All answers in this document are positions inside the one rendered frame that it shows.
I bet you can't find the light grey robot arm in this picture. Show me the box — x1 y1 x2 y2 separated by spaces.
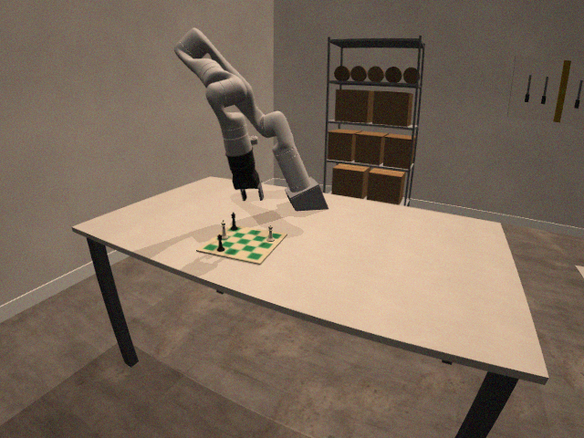
174 28 311 193

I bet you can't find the green and cream chessboard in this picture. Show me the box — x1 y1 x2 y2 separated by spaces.
196 225 287 265

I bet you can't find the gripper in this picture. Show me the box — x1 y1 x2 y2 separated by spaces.
224 133 264 201

